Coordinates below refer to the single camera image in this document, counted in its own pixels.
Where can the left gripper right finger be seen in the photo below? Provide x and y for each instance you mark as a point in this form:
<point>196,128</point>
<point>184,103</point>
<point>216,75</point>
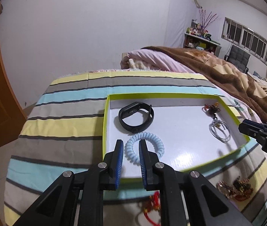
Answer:
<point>152,169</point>

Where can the black fitness band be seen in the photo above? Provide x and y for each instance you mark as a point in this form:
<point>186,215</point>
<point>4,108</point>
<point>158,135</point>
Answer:
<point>136,117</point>

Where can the brown plush blanket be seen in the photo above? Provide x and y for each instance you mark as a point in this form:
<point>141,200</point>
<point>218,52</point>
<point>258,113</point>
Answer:
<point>224,75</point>

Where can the window with bars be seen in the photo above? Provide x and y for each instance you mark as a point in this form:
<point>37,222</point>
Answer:
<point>245,38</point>

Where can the black office chair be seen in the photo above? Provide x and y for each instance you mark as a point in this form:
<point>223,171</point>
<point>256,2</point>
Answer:
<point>239,58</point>

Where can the purple blossom branches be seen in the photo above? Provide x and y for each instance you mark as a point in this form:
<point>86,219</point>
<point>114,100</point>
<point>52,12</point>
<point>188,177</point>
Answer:
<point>206,19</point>

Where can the lime green cardboard tray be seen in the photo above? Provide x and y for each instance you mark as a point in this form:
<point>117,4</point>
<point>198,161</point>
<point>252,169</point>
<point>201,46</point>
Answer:
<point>182,124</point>

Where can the cluttered shelf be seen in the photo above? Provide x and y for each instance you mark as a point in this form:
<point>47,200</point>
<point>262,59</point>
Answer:
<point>197,38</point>

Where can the pink rhinestone hair clip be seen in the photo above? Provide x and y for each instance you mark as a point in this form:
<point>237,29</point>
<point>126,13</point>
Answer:
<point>227,190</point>

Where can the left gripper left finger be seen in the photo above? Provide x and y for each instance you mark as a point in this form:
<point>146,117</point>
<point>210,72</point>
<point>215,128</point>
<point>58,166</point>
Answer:
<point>114,160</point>

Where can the pink floral quilt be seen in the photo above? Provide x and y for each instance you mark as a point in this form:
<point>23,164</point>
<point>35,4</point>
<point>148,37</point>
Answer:
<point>144,59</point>

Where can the small red knot charm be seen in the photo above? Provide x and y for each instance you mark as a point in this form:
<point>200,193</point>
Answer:
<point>153,204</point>

